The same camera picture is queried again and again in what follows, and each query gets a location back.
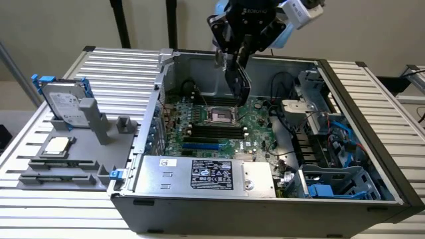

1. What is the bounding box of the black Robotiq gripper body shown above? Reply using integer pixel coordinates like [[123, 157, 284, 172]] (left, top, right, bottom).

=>
[[227, 0, 282, 37]]

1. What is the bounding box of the black RAM module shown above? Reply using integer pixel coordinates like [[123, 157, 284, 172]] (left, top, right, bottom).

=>
[[215, 48, 252, 108]]

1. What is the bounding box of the black RAM slot bank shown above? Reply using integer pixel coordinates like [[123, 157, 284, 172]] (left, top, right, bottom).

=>
[[190, 122, 250, 140], [199, 94, 240, 107]]

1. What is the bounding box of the blue expansion slot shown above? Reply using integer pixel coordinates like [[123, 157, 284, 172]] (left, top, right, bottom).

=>
[[182, 142, 223, 152]]

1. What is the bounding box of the black stand pole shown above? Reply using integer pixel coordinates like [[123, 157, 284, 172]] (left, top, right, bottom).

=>
[[166, 0, 180, 49], [112, 0, 132, 49]]

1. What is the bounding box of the grey metal drive cage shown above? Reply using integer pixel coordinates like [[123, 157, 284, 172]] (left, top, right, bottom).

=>
[[295, 70, 344, 135]]

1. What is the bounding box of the grey fan shroud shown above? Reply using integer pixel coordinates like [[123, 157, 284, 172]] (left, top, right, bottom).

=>
[[280, 99, 311, 126]]

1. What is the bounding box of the green Dell motherboard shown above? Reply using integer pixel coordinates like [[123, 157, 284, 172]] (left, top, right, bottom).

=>
[[162, 94, 280, 160]]

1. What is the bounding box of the hard disk in blue carrier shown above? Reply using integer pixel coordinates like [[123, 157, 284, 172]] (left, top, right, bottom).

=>
[[31, 74, 95, 131]]

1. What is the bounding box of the silver power supply with label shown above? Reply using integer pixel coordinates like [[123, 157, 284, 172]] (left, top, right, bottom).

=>
[[132, 155, 279, 199]]

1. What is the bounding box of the grey metal disk bay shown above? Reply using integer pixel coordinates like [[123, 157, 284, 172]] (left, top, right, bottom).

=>
[[294, 163, 384, 200]]

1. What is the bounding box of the blue disk bay clip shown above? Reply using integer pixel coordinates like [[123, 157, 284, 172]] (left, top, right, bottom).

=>
[[307, 183, 336, 199]]

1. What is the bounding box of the grey parts rack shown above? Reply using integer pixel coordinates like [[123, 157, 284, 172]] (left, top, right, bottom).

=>
[[19, 97, 142, 193]]

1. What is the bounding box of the silver CPU chip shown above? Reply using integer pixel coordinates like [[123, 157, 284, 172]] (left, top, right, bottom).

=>
[[44, 136, 74, 154]]

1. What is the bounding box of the black open PC case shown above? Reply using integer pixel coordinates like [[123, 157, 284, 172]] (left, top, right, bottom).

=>
[[108, 47, 425, 235]]

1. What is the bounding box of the green RAM stick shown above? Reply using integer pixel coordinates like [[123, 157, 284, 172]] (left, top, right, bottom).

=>
[[32, 175, 80, 182], [39, 160, 88, 167]]

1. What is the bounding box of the black box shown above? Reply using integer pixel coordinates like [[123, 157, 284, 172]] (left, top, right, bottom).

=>
[[0, 124, 14, 150]]

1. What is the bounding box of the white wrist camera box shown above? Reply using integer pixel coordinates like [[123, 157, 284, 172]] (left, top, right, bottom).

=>
[[282, 0, 326, 31]]

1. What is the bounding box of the black wire loop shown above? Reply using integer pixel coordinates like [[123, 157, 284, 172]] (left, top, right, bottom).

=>
[[270, 71, 299, 101]]

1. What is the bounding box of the CPU socket with metal frame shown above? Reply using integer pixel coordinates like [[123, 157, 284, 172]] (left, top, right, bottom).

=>
[[206, 105, 240, 125]]

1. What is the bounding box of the blue SATA wire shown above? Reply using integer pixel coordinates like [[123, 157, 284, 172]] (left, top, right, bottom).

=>
[[327, 119, 364, 176]]

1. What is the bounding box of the red wire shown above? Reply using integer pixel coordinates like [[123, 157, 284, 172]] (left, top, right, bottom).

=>
[[355, 143, 372, 160]]

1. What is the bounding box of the grey metal post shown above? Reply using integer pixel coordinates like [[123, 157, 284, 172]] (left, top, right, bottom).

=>
[[0, 41, 44, 111]]

